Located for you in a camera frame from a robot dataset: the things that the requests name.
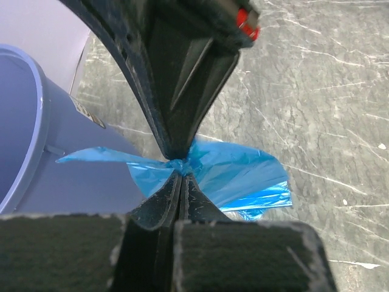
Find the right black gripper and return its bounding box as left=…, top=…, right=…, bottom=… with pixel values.
left=61, top=0, right=261, bottom=160

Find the blue plastic trash bin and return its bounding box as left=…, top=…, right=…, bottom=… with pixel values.
left=1, top=44, right=144, bottom=214

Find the blue trash bag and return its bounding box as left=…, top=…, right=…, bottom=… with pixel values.
left=57, top=141, right=292, bottom=221

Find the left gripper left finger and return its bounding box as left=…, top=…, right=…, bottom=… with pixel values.
left=1, top=173, right=182, bottom=291

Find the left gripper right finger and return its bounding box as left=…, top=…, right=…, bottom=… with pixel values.
left=173, top=175, right=337, bottom=291

